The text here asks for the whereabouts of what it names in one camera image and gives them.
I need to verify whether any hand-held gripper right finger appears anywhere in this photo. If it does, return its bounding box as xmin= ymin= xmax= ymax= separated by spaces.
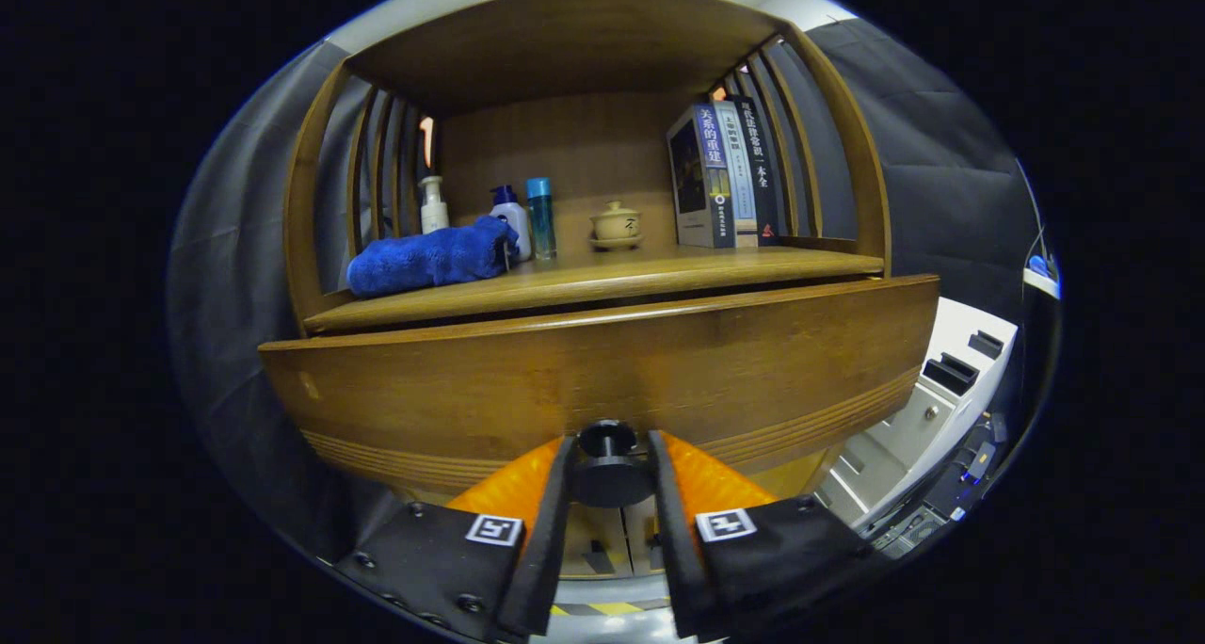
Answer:
xmin=646 ymin=429 xmax=876 ymax=640

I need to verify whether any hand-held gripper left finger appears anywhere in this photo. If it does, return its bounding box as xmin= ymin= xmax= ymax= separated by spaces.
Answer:
xmin=334 ymin=434 xmax=577 ymax=643

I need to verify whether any wooden drawer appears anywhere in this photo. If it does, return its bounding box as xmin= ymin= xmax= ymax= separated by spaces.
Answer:
xmin=259 ymin=275 xmax=940 ymax=510

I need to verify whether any wooden countertop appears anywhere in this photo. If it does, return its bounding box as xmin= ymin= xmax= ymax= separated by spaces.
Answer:
xmin=303 ymin=244 xmax=886 ymax=334

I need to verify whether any white drawer unit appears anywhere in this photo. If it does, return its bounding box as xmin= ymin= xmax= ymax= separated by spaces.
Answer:
xmin=817 ymin=296 xmax=1020 ymax=532

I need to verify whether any wooden cabinet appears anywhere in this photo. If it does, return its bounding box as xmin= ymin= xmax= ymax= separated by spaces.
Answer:
xmin=284 ymin=0 xmax=891 ymax=626

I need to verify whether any yellow black hazard tape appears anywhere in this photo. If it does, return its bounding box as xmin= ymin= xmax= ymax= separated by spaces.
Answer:
xmin=551 ymin=602 xmax=674 ymax=619

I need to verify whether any dark electronic equipment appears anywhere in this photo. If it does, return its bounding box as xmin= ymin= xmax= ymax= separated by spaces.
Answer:
xmin=871 ymin=413 xmax=1010 ymax=558

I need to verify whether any blue towel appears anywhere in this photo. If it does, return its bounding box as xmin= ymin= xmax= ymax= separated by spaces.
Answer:
xmin=346 ymin=216 xmax=521 ymax=298

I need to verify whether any white bottle with blue cap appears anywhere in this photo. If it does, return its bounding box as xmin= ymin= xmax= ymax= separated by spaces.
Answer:
xmin=489 ymin=185 xmax=533 ymax=264

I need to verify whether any beige lidded teacup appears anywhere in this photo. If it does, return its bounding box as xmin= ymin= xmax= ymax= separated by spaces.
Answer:
xmin=589 ymin=201 xmax=645 ymax=251

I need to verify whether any teal blue bottle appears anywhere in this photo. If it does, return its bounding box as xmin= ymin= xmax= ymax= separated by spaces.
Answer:
xmin=524 ymin=177 xmax=558 ymax=261

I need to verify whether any white pump bottle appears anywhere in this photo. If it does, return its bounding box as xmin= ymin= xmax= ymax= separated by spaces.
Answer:
xmin=418 ymin=175 xmax=451 ymax=235

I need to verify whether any blue spine book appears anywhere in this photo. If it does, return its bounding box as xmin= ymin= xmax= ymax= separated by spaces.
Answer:
xmin=667 ymin=104 xmax=737 ymax=250

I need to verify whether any white spine book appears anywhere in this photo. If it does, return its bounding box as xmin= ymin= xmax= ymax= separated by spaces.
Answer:
xmin=713 ymin=100 xmax=760 ymax=248

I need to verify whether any black spine book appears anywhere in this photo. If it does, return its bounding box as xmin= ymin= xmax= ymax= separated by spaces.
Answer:
xmin=730 ymin=95 xmax=782 ymax=247

